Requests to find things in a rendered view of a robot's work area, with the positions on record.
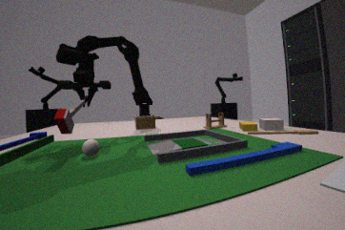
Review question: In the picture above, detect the white flat bar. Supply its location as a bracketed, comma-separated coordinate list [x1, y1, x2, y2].
[320, 160, 345, 193]

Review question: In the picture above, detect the blue long bar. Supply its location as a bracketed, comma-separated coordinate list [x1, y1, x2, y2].
[186, 141, 302, 176]

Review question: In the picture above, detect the green mat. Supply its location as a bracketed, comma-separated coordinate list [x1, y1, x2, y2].
[0, 128, 343, 230]

